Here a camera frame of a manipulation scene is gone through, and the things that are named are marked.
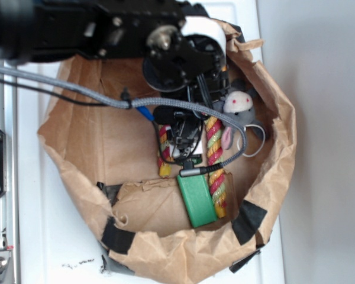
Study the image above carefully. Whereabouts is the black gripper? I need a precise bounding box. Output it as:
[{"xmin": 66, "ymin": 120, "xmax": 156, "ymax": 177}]
[{"xmin": 143, "ymin": 16, "xmax": 227, "ymax": 102}]

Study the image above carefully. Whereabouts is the gray plush mouse toy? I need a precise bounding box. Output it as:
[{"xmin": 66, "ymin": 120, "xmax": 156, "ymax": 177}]
[{"xmin": 214, "ymin": 79, "xmax": 269, "ymax": 158}]

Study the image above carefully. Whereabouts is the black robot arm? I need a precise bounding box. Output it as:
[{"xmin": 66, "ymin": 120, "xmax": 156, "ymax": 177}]
[{"xmin": 0, "ymin": 1, "xmax": 229, "ymax": 102}]

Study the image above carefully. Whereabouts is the brown paper bag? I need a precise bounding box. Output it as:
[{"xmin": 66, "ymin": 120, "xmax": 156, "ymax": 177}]
[{"xmin": 38, "ymin": 22, "xmax": 297, "ymax": 283}]

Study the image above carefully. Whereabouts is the green rectangular block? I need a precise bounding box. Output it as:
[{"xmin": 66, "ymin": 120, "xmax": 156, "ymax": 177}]
[{"xmin": 177, "ymin": 175, "xmax": 217, "ymax": 228}]

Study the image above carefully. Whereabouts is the gray braided cable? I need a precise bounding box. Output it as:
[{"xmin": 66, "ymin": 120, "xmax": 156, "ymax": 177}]
[{"xmin": 0, "ymin": 63, "xmax": 249, "ymax": 178}]

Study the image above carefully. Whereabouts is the multicolour twisted rope toy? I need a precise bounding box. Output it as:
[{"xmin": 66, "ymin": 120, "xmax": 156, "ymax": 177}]
[{"xmin": 157, "ymin": 117, "xmax": 227, "ymax": 219}]

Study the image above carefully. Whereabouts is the aluminium frame rail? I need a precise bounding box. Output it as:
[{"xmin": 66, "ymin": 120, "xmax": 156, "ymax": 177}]
[{"xmin": 0, "ymin": 73, "xmax": 21, "ymax": 283}]

